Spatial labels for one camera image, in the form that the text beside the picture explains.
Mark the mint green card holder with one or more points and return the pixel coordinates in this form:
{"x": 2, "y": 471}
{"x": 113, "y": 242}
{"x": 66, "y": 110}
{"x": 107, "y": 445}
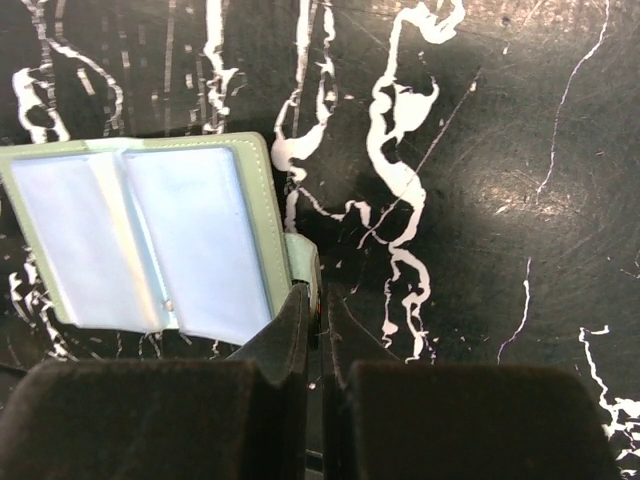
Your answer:
{"x": 148, "y": 235}

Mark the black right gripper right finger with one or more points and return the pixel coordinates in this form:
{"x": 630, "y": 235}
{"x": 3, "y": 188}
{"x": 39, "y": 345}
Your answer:
{"x": 386, "y": 419}

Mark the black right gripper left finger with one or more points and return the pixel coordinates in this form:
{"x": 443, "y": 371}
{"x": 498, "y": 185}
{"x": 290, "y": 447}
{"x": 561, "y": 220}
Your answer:
{"x": 240, "y": 418}

